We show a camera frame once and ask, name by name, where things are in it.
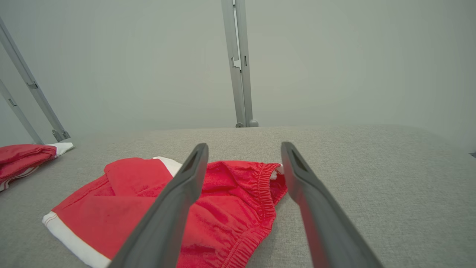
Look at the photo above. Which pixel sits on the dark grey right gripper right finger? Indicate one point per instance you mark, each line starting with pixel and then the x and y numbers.
pixel 327 230

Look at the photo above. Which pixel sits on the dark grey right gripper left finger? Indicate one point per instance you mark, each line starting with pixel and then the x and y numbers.
pixel 167 219

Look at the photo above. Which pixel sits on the red shorts with white trim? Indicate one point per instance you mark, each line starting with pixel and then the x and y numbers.
pixel 230 223

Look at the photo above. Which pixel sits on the red garment with white stripes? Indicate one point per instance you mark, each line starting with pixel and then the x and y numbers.
pixel 22 156

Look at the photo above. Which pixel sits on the grey metal post with notch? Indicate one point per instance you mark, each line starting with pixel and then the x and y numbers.
pixel 241 93

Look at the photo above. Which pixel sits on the grey metal post with brackets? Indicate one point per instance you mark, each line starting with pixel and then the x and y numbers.
pixel 33 89

